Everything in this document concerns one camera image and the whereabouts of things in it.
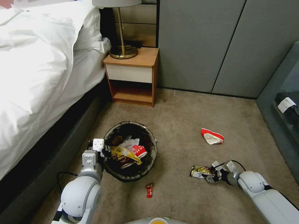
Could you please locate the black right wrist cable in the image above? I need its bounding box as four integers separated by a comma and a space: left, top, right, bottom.
215, 160, 247, 172

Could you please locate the white nightstand drawer front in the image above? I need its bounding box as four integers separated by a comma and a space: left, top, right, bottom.
105, 63, 154, 84

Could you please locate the white tag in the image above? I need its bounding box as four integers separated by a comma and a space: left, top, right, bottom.
278, 97, 297, 114

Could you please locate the crumpled white paper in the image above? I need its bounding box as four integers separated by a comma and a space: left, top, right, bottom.
118, 138, 140, 150

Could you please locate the white robot front shell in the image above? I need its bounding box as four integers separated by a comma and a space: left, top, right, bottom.
126, 216, 188, 224

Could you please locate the red printed paper cup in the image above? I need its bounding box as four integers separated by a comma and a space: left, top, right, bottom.
123, 144, 148, 164

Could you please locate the wooden nightstand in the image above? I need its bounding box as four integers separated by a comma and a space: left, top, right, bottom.
103, 47, 160, 108

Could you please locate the gold foil snack wrapper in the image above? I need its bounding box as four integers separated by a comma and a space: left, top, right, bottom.
189, 165, 214, 180

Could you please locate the white duvet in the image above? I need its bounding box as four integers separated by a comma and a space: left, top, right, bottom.
0, 0, 112, 180

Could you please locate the small red candy wrapper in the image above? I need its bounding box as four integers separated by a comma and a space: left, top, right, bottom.
145, 183, 154, 198

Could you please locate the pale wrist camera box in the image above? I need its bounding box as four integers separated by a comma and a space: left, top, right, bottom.
93, 138, 105, 152

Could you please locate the white pillow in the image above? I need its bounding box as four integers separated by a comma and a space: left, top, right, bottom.
74, 4, 105, 52

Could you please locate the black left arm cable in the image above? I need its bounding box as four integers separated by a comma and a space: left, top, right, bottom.
57, 171, 79, 194

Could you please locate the black mesh trash bin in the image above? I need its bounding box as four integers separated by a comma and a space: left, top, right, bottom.
102, 121, 158, 183

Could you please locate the yellow snack wrapper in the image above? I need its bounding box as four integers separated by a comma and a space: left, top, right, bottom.
110, 146, 143, 166

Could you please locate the black bag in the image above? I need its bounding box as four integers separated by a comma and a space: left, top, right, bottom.
274, 90, 299, 125

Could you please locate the grey cabinet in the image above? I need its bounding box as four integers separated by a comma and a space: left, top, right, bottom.
255, 41, 299, 185

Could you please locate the dark grey bed frame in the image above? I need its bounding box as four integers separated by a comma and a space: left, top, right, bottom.
0, 93, 113, 224

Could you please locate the brass table lamp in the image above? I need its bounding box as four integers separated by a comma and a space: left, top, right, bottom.
92, 0, 142, 59

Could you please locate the crushed red white paper cup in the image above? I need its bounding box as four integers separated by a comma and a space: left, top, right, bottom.
201, 128, 225, 146

